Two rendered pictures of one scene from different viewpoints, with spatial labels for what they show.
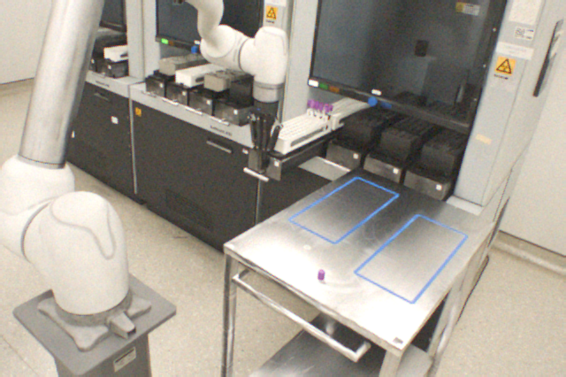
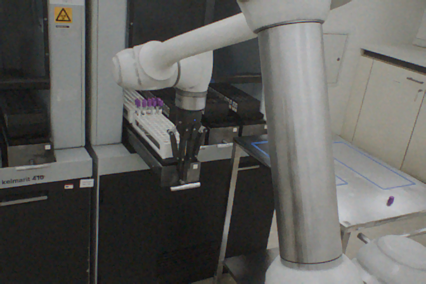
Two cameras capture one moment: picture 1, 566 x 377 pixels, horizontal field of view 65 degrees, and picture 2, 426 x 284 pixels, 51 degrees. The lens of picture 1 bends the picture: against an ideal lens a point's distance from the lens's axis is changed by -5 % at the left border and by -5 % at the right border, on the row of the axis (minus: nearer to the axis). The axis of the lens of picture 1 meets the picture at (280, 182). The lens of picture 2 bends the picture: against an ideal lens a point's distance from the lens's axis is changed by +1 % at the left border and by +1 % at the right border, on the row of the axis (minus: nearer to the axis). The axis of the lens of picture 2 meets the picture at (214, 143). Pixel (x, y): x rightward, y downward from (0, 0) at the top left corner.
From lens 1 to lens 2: 139 cm
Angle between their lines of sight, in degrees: 59
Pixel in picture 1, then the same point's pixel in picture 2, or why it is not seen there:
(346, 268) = (378, 190)
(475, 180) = not seen: hidden behind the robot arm
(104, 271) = not seen: outside the picture
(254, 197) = (87, 231)
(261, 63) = (204, 71)
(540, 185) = not seen: hidden behind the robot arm
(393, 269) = (379, 176)
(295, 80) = (107, 86)
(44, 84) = (331, 156)
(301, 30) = (108, 30)
